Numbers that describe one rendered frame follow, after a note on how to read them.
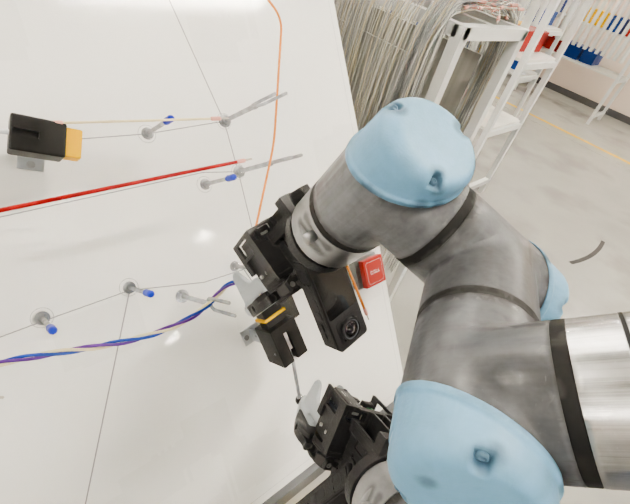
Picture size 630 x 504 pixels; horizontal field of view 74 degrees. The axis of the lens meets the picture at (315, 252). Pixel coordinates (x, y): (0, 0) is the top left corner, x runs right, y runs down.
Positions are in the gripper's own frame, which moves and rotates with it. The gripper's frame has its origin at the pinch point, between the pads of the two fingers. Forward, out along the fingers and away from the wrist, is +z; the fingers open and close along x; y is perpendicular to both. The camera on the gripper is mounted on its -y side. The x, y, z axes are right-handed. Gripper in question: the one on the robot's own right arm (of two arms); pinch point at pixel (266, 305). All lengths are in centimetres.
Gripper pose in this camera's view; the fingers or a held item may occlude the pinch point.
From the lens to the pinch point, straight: 56.2
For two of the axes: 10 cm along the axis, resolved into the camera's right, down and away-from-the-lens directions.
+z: -4.3, 3.6, 8.3
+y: -5.6, -8.2, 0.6
